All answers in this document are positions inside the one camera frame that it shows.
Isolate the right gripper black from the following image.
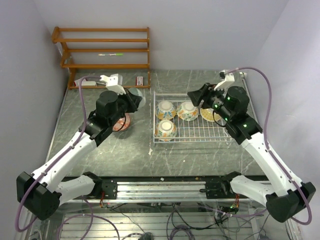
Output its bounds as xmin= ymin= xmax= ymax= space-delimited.
xmin=188 ymin=82 xmax=233 ymax=122

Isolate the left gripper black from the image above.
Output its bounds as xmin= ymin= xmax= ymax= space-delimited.
xmin=109 ymin=87 xmax=143 ymax=126

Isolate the light teal glazed bowl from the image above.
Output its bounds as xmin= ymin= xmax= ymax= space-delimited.
xmin=128 ymin=87 xmax=146 ymax=109

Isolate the orange flower bowl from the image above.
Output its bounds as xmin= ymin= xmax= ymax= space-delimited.
xmin=176 ymin=101 xmax=199 ymax=122

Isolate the yellow sun teal bowl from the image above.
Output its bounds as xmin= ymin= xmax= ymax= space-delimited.
xmin=200 ymin=108 xmax=221 ymax=123

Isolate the red white patterned bowl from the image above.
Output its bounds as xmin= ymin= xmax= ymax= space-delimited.
xmin=112 ymin=113 xmax=131 ymax=132

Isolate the blue yellow patterned bowl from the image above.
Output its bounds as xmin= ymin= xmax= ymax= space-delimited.
xmin=155 ymin=100 xmax=177 ymax=120

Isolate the orange leaf bird bowl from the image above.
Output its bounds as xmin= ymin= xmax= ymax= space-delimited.
xmin=154 ymin=119 xmax=178 ymax=142

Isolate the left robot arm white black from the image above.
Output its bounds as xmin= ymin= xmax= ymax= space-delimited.
xmin=16 ymin=87 xmax=146 ymax=220

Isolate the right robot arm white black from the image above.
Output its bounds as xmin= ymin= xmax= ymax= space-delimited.
xmin=187 ymin=83 xmax=316 ymax=223

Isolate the red white small box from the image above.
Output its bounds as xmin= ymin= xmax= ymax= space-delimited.
xmin=136 ymin=76 xmax=144 ymax=86

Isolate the green white pen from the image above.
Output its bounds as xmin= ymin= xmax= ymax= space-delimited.
xmin=98 ymin=53 xmax=124 ymax=57

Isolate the white eraser block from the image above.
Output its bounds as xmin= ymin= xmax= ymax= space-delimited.
xmin=78 ymin=80 xmax=97 ymax=87

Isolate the wooden three-tier shelf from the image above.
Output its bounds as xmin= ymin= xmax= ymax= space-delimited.
xmin=51 ymin=26 xmax=152 ymax=90

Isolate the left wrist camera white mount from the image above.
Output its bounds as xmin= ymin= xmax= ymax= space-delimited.
xmin=100 ymin=73 xmax=126 ymax=95

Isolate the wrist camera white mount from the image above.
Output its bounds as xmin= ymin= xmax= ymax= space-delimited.
xmin=100 ymin=73 xmax=126 ymax=95
xmin=214 ymin=69 xmax=235 ymax=91

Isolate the white wire dish rack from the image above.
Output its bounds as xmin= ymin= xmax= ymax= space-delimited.
xmin=152 ymin=92 xmax=232 ymax=144

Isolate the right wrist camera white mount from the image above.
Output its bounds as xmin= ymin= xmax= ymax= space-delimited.
xmin=214 ymin=69 xmax=235 ymax=91

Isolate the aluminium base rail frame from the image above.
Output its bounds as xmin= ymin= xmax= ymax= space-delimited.
xmin=17 ymin=172 xmax=295 ymax=240

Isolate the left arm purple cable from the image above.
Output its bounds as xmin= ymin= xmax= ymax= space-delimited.
xmin=14 ymin=76 xmax=102 ymax=232

